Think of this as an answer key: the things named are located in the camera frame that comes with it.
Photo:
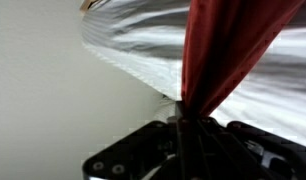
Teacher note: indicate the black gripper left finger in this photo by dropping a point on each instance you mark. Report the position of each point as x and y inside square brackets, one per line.
[136, 153]

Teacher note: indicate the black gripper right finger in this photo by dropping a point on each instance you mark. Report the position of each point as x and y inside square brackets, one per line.
[239, 153]

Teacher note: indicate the red t-shirt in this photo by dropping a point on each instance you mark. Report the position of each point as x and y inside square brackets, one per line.
[223, 50]

